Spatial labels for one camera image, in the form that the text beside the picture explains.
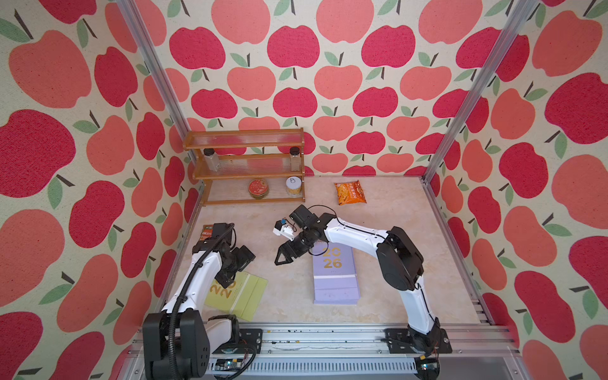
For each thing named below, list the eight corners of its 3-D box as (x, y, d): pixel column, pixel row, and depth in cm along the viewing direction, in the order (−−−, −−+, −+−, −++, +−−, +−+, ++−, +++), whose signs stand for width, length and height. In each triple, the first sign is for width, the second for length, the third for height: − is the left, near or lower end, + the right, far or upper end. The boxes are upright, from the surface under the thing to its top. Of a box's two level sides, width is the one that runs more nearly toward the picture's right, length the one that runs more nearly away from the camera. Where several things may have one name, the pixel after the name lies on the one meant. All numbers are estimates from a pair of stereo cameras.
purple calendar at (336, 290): (314, 305, 83) (314, 300, 78) (313, 281, 89) (314, 274, 83) (357, 305, 83) (360, 300, 78) (353, 281, 89) (356, 274, 84)
